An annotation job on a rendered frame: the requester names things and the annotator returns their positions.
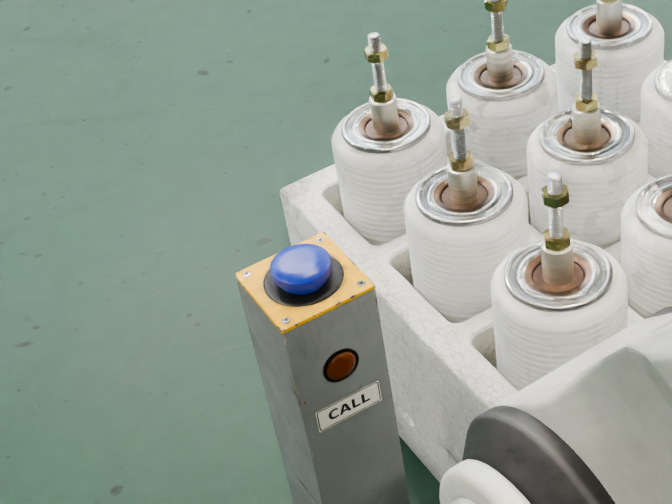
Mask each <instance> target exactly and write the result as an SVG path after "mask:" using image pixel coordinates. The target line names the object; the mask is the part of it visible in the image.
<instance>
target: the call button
mask: <svg viewBox="0 0 672 504"><path fill-rule="evenodd" d="M270 271H271V276H272V279H273V282H274V283H275V284H276V285H277V286H278V287H280V288H282V289H283V290H284V291H286V292H288V293H290V294H295V295H304V294H309V293H312V292H314V291H316V290H318V289H320V288H321V287H322V286H323V285H324V284H325V282H326V280H327V279H328V277H329V276H330V274H331V272H332V263H331V258H330V255H329V253H328V252H327V251H326V250H325V249H324V248H322V247H320V246H318V245H314V244H297V245H293V246H290V247H287V248H285V249H283V250H282V251H280V252H279V253H278V254H276V255H275V257H274V258H273V259H272V261H271V264H270Z"/></svg>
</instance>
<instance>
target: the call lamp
mask: <svg viewBox="0 0 672 504"><path fill-rule="evenodd" d="M355 365H356V357H355V355H354V354H352V353H350V352H345V353H341V354H339V355H337V356H336V357H335V358H333V359H332V361H331V362H330V363H329V365H328V368H327V375H328V377H329V378H330V379H332V380H339V379H342V378H345V377H346V376H348V375H349V374H350V373H351V372H352V370H353V369H354V367H355Z"/></svg>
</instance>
